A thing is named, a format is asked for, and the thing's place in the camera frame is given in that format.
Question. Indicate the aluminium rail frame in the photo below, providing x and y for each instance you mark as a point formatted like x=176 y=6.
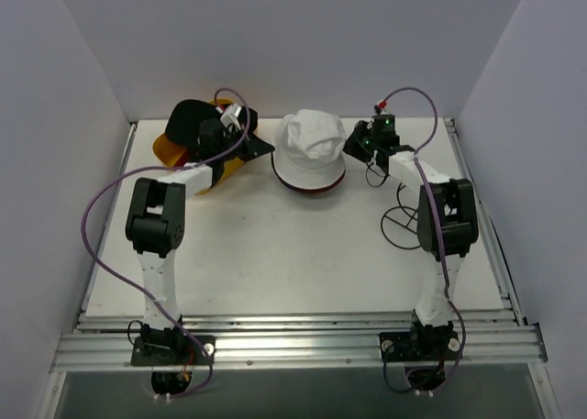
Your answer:
x=286 y=281

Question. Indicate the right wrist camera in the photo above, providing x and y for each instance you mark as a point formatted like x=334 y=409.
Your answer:
x=381 y=109

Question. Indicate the black cap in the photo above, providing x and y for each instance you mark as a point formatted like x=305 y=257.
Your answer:
x=193 y=125

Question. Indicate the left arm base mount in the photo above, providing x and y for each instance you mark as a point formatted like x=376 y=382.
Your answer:
x=171 y=348

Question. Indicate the yellow bin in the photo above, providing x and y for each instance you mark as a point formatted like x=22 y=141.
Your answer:
x=164 y=150

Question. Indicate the black wire hat stand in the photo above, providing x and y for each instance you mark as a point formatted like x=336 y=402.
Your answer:
x=401 y=215

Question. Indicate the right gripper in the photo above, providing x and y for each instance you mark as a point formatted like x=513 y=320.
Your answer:
x=360 y=138

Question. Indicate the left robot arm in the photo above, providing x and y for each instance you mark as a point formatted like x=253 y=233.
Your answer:
x=155 y=228

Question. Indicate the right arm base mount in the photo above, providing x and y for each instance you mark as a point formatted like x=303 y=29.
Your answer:
x=406 y=347

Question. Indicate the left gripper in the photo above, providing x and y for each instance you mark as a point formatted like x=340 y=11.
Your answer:
x=248 y=143

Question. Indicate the white hat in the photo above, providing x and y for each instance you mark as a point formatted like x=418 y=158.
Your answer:
x=308 y=149

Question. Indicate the blue bucket hat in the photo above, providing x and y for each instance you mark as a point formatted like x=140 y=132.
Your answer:
x=288 y=185

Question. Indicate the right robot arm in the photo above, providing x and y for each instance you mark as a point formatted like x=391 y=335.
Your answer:
x=446 y=226

